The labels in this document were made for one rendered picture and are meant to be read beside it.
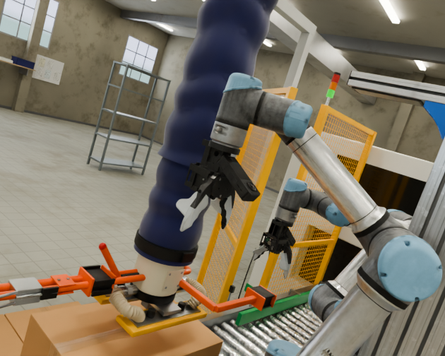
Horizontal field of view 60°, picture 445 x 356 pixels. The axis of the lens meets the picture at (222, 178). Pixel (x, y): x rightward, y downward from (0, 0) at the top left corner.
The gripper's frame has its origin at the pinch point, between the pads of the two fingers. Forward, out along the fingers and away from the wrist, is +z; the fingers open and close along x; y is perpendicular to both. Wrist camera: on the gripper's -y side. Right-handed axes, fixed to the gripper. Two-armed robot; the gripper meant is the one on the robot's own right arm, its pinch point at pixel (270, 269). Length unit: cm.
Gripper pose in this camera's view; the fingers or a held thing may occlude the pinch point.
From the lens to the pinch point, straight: 148.9
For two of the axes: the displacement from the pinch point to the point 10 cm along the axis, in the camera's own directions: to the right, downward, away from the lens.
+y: -6.4, -0.9, -7.6
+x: 7.0, 3.2, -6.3
